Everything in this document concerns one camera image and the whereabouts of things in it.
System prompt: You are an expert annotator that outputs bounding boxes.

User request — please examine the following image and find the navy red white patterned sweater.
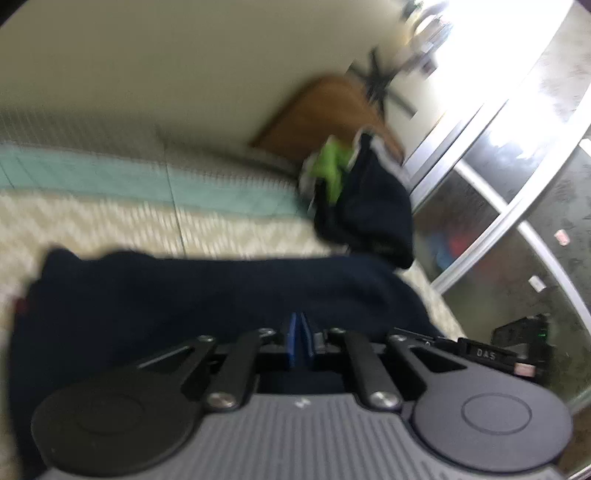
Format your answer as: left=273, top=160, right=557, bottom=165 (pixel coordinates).
left=7, top=249, right=437, bottom=479

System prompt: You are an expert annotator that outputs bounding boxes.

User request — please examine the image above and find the navy green folded clothes pile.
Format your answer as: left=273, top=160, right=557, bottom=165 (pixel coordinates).
left=298, top=129, right=415, bottom=270

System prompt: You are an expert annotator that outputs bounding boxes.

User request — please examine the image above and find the sliding glass wardrobe door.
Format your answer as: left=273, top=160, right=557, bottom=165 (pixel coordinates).
left=405, top=1, right=590, bottom=475

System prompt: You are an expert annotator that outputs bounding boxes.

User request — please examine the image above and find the brown wooden headboard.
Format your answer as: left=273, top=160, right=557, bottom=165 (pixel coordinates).
left=250, top=75, right=405, bottom=166

